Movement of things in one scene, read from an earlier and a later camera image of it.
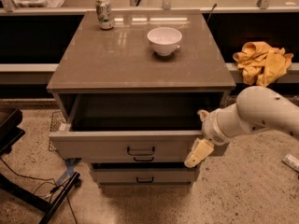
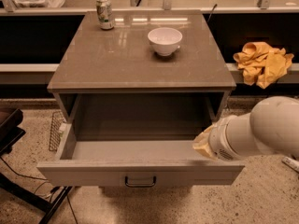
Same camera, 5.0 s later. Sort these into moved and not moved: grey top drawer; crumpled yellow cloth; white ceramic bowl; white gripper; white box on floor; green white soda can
Moved: grey top drawer; white gripper
Not moved: white ceramic bowl; white box on floor; crumpled yellow cloth; green white soda can
